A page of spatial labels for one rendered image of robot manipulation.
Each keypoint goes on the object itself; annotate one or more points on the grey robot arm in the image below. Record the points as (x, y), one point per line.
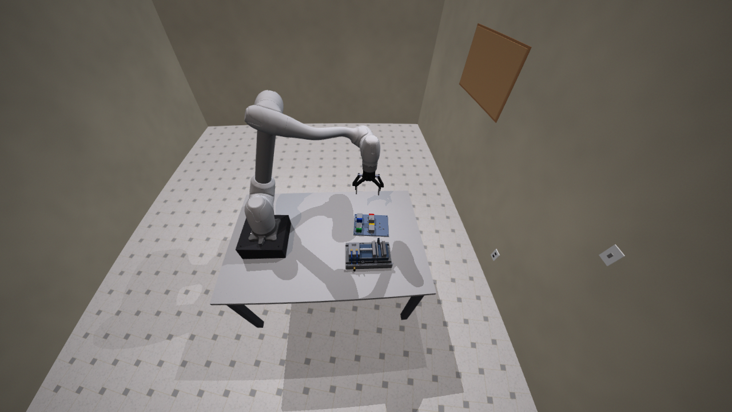
(266, 116)

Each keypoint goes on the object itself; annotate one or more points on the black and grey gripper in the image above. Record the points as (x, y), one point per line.
(368, 177)

